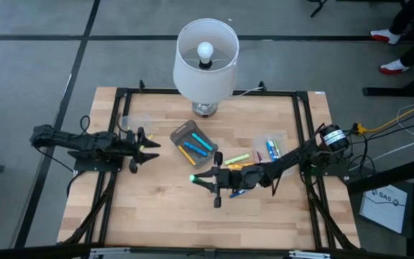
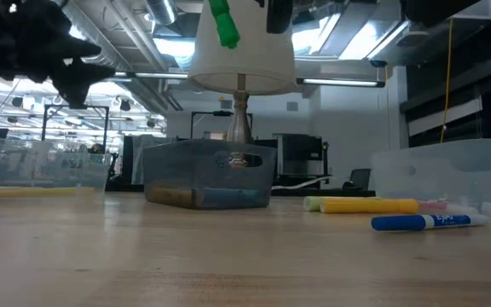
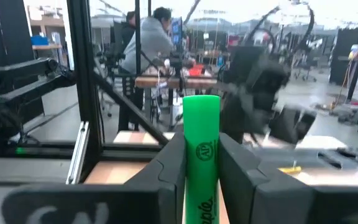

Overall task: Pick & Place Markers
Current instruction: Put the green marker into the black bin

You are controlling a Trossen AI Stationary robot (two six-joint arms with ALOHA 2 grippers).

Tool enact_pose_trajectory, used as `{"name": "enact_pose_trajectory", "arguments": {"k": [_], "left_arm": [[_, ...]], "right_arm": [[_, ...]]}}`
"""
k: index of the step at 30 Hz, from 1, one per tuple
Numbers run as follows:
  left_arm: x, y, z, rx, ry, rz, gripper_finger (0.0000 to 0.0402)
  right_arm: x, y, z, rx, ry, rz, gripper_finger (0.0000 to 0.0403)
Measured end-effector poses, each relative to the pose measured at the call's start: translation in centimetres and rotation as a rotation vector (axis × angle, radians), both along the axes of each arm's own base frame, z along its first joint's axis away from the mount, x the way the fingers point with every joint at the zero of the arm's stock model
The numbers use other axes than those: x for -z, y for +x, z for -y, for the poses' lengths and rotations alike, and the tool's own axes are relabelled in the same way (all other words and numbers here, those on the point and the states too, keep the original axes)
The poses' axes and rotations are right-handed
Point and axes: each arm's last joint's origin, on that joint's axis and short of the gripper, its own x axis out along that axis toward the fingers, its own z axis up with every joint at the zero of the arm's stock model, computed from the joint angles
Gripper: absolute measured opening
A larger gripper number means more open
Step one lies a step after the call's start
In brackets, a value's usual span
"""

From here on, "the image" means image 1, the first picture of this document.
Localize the white printed paper sheet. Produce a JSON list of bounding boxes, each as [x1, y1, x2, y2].
[[359, 184, 408, 235]]

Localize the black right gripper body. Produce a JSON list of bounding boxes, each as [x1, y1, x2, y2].
[[222, 165, 267, 191]]

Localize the person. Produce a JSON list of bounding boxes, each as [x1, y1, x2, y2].
[[370, 0, 414, 76]]

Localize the yellow highlighter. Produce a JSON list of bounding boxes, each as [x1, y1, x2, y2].
[[227, 162, 257, 171], [177, 145, 197, 166], [140, 133, 155, 151]]

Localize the black aluminium table frame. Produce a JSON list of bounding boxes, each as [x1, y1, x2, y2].
[[57, 79, 361, 259]]

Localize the teal highlighter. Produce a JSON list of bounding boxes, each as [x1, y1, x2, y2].
[[191, 132, 214, 153]]

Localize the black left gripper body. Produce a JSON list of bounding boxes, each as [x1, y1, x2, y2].
[[115, 129, 144, 165]]

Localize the pale green highlighter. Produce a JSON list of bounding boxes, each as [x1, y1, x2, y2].
[[224, 153, 251, 166]]

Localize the white lamp power cord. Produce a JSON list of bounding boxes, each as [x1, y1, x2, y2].
[[234, 86, 265, 98]]

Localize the clear plastic bin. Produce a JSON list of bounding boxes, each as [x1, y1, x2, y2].
[[119, 112, 157, 159], [252, 131, 295, 178]]

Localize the smoky grey plastic bin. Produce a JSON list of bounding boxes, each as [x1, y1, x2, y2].
[[170, 119, 219, 169]]

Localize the yellow power cable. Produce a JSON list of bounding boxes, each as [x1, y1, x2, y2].
[[353, 99, 414, 135]]

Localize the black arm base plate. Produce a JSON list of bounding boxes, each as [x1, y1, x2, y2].
[[299, 158, 350, 178], [73, 149, 124, 173]]

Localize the silver aluminium bracket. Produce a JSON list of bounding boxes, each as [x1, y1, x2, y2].
[[90, 247, 131, 258], [289, 250, 330, 259]]

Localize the light blue highlighter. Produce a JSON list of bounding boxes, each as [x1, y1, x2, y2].
[[183, 141, 208, 158]]

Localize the white floor cable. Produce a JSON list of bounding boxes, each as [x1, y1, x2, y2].
[[349, 131, 414, 170]]

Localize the silver table lamp white shade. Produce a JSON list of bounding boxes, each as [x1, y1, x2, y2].
[[172, 17, 240, 119]]

